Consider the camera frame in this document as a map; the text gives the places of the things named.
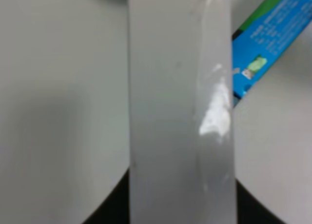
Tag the white rectangular cardboard box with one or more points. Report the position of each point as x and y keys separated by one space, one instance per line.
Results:
x=181 y=100

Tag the blue green toothpaste box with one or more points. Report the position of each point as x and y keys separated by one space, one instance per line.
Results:
x=262 y=38

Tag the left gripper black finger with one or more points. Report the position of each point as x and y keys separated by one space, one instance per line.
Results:
x=250 y=210

